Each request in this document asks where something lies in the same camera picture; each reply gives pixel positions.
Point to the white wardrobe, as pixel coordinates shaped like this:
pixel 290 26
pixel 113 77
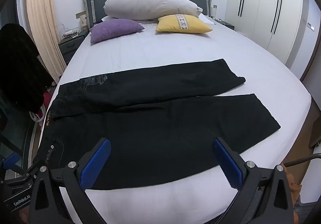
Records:
pixel 255 13

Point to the orange cloth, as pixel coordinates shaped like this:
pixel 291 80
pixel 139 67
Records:
pixel 292 181

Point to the pink cloth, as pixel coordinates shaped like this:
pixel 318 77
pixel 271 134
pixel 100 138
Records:
pixel 46 100

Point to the purple cushion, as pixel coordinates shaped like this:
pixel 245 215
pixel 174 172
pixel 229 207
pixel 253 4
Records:
pixel 112 29

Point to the pile of small bedside items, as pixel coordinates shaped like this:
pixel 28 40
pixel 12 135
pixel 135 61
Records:
pixel 70 32

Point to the large white pillow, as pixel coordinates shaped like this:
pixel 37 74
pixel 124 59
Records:
pixel 150 1

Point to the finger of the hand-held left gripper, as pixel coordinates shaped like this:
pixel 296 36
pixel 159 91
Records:
pixel 10 160

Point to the bed with white sheet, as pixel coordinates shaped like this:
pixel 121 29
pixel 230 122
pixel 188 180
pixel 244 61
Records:
pixel 163 48

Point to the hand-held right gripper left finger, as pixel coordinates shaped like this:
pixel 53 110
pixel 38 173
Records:
pixel 96 163

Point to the hanging dark cloth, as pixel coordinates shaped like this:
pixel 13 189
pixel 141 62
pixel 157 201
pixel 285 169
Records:
pixel 20 63

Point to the black pants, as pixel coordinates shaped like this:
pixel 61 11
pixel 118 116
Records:
pixel 150 118

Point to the yellow cushion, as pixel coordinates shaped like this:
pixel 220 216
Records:
pixel 168 26

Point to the flat white pillow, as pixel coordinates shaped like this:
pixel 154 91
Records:
pixel 207 19

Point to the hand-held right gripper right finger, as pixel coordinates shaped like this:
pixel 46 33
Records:
pixel 227 163

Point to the beige curtain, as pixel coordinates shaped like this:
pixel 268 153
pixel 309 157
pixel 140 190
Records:
pixel 42 13

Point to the dark grey nightstand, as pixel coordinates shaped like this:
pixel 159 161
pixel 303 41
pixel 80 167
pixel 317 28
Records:
pixel 70 48
pixel 227 24

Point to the beige bedside panel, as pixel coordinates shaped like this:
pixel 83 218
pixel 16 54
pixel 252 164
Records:
pixel 82 19

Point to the grey chair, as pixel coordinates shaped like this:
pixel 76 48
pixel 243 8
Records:
pixel 306 157

